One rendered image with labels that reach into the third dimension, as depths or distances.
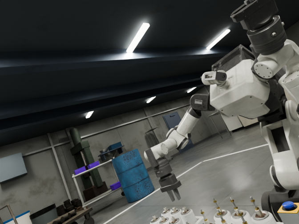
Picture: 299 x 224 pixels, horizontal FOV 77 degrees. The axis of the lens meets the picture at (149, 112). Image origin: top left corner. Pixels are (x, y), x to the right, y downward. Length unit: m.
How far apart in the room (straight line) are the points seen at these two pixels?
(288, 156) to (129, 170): 3.07
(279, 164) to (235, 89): 0.45
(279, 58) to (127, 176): 3.47
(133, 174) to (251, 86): 3.19
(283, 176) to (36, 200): 7.18
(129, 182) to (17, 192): 4.57
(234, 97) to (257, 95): 0.09
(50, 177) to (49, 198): 0.65
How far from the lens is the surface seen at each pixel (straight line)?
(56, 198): 7.66
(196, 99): 1.13
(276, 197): 1.39
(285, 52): 0.72
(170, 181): 1.01
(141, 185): 3.87
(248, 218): 1.17
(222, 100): 1.02
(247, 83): 0.95
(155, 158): 1.00
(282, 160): 1.16
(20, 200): 7.64
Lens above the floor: 0.73
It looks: 11 degrees up
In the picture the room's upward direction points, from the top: 25 degrees counter-clockwise
